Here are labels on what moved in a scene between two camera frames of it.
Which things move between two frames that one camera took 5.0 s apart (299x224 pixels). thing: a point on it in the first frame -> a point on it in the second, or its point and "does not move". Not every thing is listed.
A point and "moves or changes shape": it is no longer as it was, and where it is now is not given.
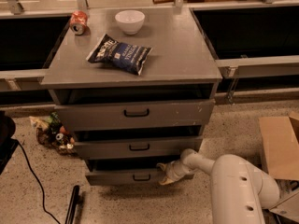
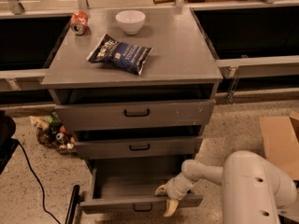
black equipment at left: x=7 y=144 does not move
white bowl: x=130 y=21 does not move
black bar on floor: x=72 y=205 does not move
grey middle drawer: x=135 y=147 does not move
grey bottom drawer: x=124 y=172 moves or changes shape
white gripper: x=172 y=171 -> x=176 y=190
